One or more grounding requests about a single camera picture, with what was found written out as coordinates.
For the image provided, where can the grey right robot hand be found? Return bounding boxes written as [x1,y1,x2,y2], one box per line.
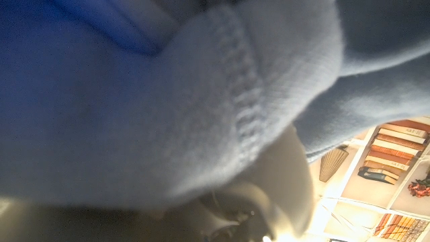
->
[0,124,315,242]

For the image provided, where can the printed bookshelf backdrop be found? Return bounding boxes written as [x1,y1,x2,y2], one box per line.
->
[295,116,430,242]

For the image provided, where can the blue hoodie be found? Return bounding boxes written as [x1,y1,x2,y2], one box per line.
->
[0,0,430,211]

